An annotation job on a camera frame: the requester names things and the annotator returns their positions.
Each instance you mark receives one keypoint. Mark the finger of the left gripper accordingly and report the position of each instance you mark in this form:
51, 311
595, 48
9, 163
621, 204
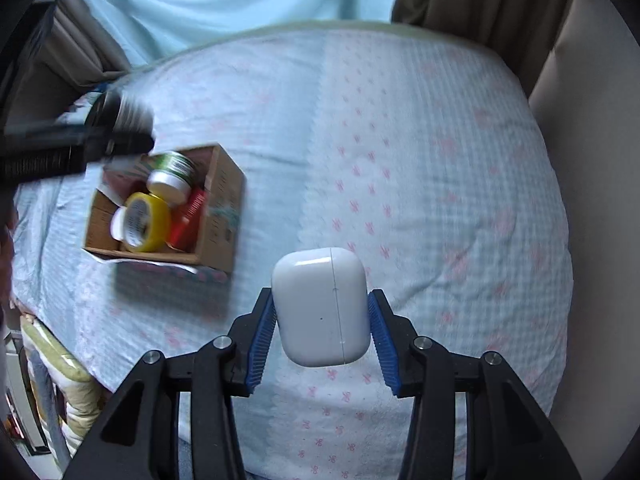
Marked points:
118, 125

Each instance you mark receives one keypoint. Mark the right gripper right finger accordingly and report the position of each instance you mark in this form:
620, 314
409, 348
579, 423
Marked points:
508, 436

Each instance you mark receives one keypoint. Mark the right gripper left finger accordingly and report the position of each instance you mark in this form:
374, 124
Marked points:
136, 435

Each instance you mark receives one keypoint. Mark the green lid white jar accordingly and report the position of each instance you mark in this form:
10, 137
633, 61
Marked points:
172, 179

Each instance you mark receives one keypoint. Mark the yellow tape roll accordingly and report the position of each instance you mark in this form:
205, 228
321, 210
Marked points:
146, 224

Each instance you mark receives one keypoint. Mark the red medicine box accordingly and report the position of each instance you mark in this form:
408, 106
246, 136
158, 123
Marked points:
185, 222

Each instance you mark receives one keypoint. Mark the white earbuds case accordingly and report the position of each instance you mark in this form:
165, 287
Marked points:
321, 301

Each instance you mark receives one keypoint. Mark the green floral quilt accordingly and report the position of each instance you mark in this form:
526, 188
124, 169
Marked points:
68, 399

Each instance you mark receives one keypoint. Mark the left brown curtain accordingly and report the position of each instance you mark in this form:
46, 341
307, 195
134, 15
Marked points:
65, 34

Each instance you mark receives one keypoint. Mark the brown curtain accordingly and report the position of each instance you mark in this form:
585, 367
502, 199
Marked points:
65, 34
522, 32

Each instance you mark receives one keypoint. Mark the open cardboard box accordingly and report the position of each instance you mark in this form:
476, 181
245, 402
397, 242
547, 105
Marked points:
223, 182

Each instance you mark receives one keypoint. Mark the light blue checkered bedsheet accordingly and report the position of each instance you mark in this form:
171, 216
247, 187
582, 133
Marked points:
417, 153

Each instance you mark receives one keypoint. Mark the right brown curtain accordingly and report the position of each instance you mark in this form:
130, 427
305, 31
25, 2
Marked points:
522, 32

